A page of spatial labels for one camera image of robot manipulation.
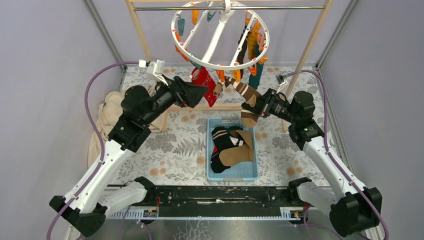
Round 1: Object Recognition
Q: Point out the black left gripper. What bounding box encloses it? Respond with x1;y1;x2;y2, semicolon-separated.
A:
141;74;209;126

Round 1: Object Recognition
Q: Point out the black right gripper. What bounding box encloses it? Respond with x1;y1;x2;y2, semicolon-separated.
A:
241;88;298;125

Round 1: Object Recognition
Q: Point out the red patterned sock pair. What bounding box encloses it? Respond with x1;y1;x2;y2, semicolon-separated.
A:
190;66;220;108

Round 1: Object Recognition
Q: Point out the brown striped sock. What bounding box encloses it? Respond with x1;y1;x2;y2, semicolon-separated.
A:
213;76;262;128

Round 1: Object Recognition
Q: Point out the white round clip hanger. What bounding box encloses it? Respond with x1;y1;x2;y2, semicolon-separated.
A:
171;0;270;71

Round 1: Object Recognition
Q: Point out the tan brown sock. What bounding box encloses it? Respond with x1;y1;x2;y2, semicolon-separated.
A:
219;130;255;167

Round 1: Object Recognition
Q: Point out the black sock with beige stripes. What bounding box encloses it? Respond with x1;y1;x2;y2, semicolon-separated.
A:
210;126;240;174

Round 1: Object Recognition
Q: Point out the dark brown sock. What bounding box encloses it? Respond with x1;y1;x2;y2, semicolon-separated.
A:
236;26;249;65

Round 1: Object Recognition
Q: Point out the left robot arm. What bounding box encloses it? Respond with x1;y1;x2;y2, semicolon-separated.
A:
49;76;209;237

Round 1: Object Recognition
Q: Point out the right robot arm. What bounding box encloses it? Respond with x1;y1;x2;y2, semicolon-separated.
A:
241;88;383;237

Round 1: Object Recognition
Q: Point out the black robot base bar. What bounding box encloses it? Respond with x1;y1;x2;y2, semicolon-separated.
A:
135;177;311;218

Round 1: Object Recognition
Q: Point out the dark teal sock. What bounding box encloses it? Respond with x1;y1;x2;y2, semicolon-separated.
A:
247;44;265;90

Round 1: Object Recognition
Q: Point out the mustard yellow sock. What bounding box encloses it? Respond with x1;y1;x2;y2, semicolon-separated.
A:
247;20;262;60

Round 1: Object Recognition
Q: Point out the light blue plastic basket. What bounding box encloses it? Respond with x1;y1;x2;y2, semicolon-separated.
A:
206;117;259;182

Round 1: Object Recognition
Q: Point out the beige crumpled cloth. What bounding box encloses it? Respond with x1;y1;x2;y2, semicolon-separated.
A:
87;91;167;167

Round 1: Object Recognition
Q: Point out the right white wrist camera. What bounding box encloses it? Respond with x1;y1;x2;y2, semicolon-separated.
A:
275;74;288;93

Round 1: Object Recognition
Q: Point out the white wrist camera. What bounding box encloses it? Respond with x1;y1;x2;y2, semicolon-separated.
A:
275;74;288;93
138;59;169;86

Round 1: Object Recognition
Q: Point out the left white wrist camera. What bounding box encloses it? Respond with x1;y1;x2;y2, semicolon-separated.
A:
138;59;169;86

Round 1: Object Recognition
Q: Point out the wooden drying rack frame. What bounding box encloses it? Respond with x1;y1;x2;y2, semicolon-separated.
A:
117;0;326;137

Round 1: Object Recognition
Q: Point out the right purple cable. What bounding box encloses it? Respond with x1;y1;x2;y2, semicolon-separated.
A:
278;69;390;240

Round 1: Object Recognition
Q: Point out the purple cable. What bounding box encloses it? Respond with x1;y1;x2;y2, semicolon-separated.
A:
278;69;390;240
45;61;143;240

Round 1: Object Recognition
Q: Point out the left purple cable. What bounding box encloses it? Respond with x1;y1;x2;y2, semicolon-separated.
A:
45;61;143;240

